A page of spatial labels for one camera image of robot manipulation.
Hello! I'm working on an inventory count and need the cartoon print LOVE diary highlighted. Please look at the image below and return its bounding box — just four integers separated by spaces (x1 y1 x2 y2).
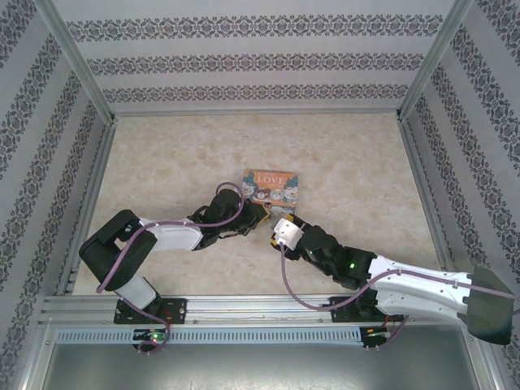
241 169 302 215

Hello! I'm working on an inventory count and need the green LED controller board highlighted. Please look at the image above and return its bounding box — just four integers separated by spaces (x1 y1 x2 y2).
363 326 392 342
132 329 170 343

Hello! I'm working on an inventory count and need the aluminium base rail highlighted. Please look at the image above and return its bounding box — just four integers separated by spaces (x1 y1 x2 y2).
39 294 475 327

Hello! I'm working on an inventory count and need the slotted grey cable duct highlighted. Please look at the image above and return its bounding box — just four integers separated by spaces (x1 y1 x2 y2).
54 327 363 347

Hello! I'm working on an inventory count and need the aluminium side floor rail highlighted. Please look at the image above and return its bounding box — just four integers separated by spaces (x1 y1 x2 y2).
55 116 118 296
396 113 463 293

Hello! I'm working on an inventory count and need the aluminium frame post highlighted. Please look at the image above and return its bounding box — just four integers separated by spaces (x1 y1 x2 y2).
396 0 475 122
32 0 118 123

